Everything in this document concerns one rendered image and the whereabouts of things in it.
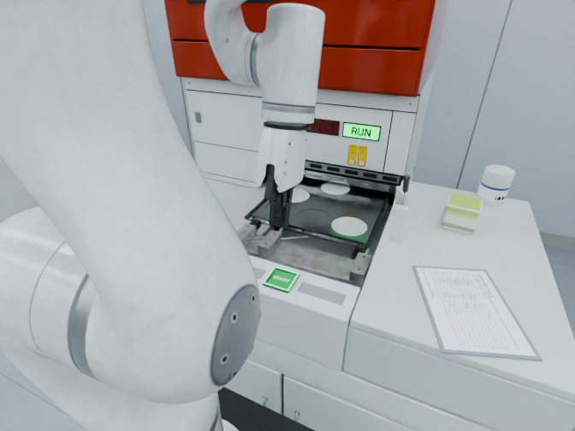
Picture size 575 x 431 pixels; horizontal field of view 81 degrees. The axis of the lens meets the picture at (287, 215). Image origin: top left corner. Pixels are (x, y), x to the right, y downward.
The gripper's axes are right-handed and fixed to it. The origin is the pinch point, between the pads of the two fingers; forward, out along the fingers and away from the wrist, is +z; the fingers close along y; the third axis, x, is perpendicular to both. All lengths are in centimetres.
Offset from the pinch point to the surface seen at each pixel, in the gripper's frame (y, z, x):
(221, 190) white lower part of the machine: -64, 21, -55
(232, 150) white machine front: -60, 3, -48
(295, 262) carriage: -20.4, 19.8, -3.4
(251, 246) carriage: -21.5, 19.5, -16.6
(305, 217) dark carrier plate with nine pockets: -37.6, 14.2, -7.8
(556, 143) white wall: -210, -4, 91
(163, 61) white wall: -203, -35, -213
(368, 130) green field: -57, -11, 3
